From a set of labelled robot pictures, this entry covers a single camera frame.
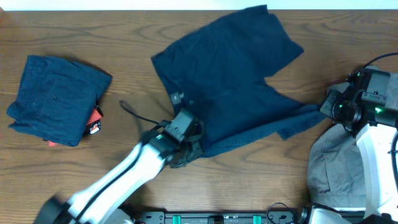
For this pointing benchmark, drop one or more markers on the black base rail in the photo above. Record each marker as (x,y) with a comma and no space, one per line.
(277,213)

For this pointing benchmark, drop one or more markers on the red clothing tag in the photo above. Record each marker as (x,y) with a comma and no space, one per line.
(94,122)

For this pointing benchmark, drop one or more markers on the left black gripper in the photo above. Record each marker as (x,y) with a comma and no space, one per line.
(196,153)

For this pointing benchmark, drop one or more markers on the folded navy blue shorts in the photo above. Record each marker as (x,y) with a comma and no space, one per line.
(56,98)

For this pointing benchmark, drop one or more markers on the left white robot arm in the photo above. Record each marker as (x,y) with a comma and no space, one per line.
(96,203)

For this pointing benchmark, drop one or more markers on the grey shorts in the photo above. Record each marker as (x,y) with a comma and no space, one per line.
(335,168)

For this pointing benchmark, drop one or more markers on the navy blue shorts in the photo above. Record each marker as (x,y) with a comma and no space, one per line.
(218,73)
(56,98)

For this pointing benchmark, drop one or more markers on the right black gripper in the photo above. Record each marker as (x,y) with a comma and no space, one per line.
(334,95)

